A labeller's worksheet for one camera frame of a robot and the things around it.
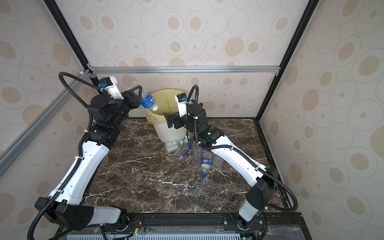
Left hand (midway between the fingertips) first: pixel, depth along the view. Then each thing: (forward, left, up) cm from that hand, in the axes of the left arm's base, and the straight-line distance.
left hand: (139, 84), depth 60 cm
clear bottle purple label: (-4, -24, -50) cm, 56 cm away
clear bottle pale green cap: (-12, -36, -46) cm, 60 cm away
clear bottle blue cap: (-2, -14, -48) cm, 50 cm away
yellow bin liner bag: (+28, -2, -31) cm, 42 cm away
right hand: (-2, -13, -12) cm, 18 cm away
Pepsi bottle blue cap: (-12, -29, -48) cm, 57 cm away
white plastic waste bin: (+11, -2, -49) cm, 50 cm away
